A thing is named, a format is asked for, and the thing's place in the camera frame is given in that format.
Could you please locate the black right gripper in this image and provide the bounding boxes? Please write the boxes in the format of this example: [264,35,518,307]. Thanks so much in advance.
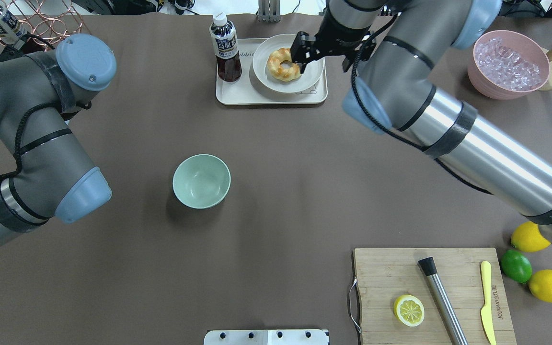
[290,30,377,73]

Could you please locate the mint green bowl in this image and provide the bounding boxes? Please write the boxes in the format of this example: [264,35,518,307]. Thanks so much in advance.
[172,154,231,209]

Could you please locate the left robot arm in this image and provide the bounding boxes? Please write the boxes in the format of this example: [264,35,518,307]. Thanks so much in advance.
[0,34,117,247]

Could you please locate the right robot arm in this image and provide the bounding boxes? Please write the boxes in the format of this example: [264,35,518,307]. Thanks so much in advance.
[290,0,552,243]

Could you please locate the pink bowl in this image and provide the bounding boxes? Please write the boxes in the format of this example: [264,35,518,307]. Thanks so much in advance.
[467,30,550,100]

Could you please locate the clear ice cubes pile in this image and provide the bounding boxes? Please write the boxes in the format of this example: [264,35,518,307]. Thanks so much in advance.
[474,36,542,92]

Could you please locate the white plate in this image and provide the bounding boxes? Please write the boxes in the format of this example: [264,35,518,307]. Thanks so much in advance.
[252,34,325,93]

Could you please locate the glazed donut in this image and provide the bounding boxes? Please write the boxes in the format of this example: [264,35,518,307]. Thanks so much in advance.
[266,47,302,81]

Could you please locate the cream serving tray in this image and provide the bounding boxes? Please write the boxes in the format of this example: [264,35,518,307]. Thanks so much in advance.
[216,38,328,106]

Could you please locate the tea bottle on tray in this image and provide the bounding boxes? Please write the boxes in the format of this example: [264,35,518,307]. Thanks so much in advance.
[209,11,242,82]

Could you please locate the bamboo cutting board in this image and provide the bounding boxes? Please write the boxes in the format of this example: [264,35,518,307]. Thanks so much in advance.
[353,248,517,345]

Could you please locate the steel muddler black tip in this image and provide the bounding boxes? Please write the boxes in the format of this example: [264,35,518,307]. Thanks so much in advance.
[418,257,468,345]

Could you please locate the half lemon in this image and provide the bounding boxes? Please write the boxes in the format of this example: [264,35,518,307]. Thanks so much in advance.
[393,294,425,327]

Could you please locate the yellow lemon near board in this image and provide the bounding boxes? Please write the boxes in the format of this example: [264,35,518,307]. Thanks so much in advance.
[510,221,552,253]

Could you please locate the bottle in copper rack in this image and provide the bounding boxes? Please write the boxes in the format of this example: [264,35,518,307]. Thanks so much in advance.
[0,4,27,50]

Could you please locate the green lime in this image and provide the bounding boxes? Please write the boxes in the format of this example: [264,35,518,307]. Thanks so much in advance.
[499,250,533,284]

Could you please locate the yellow plastic knife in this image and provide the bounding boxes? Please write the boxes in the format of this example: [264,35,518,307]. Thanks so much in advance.
[480,261,496,345]

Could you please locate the yellow lemon far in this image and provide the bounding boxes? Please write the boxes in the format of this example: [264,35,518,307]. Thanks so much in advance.
[528,269,552,303]

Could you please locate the copper wire bottle rack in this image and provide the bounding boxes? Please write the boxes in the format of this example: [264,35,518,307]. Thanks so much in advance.
[0,0,92,62]

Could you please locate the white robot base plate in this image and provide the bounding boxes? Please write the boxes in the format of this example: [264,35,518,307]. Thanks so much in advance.
[203,328,330,345]

